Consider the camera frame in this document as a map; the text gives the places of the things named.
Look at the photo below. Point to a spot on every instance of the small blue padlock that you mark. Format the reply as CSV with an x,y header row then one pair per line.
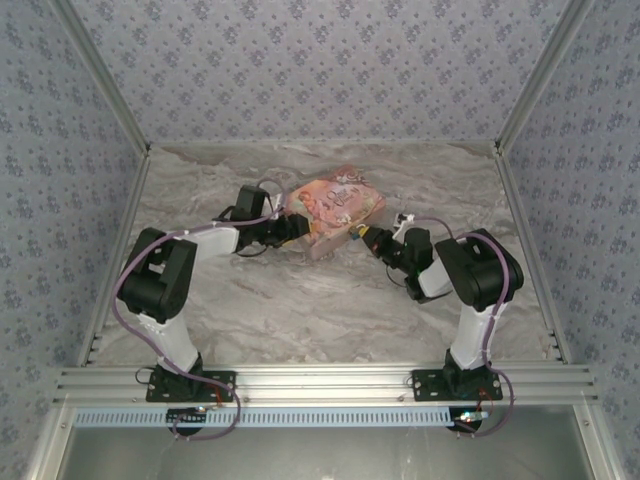
x,y
354,232

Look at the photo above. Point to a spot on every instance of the pink floral diary book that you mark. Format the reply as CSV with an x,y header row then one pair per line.
x,y
335,210

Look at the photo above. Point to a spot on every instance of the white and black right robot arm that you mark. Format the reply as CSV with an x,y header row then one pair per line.
x,y
480,270

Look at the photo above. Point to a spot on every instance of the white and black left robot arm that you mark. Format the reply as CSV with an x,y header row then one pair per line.
x,y
157,275

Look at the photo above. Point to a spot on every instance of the black circuit board with LEDs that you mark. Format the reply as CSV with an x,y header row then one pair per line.
x,y
469,419
187,416

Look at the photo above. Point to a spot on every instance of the aluminium table side rail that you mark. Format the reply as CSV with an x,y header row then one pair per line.
x,y
530,240
127,215

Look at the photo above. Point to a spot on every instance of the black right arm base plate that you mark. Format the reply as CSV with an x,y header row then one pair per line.
x,y
427,385

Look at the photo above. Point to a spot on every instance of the aluminium mounting rail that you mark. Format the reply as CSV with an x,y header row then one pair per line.
x,y
320,382

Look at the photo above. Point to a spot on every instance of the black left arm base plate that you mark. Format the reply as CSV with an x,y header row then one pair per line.
x,y
220,390

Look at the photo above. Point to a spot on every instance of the aluminium corner post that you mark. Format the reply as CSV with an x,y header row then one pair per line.
x,y
100,75
545,75

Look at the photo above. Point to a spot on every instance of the aluminium lower frame bar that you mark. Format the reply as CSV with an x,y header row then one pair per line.
x,y
595,445
47,445

